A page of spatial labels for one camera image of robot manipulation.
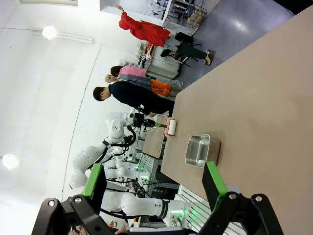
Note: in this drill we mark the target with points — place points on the seated figure in dark trousers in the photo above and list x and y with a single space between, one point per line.
193 52

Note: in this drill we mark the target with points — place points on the figure in pink top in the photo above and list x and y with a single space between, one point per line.
132 71

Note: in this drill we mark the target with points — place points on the white desk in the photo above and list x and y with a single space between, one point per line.
168 22

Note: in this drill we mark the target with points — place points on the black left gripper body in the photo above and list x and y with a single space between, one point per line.
149 122

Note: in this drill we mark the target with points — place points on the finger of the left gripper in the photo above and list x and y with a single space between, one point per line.
158 124

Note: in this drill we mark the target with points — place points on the rectangular steel container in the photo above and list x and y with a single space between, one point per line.
195 151

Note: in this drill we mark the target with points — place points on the bald mannequin in orange shorts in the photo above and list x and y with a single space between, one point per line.
160 88

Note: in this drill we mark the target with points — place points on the mannequin in red dress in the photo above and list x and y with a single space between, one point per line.
146 31

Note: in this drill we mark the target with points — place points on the black folding chair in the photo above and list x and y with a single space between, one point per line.
171 52

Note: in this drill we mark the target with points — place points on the man in black sweater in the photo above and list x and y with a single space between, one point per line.
132 96

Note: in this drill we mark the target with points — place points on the round ceiling lamp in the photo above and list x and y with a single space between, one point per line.
9 161
49 32

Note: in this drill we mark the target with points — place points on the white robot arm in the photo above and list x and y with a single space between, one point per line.
119 170

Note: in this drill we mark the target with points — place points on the pink lint roller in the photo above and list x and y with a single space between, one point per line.
172 128

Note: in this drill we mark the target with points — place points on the small brown table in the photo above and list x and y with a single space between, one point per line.
154 142

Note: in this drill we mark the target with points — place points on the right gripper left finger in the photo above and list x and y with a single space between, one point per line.
96 186

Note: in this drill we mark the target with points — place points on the aluminium mounting frame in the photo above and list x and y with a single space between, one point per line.
195 203

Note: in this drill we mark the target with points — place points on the white cabinet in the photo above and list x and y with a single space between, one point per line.
163 66

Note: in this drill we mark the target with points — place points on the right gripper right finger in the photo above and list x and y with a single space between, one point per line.
211 183

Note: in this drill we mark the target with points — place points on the small wooden stand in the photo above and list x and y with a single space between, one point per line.
195 18

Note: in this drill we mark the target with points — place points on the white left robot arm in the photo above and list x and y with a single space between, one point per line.
146 205

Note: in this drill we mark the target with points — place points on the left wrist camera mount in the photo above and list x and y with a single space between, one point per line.
139 120

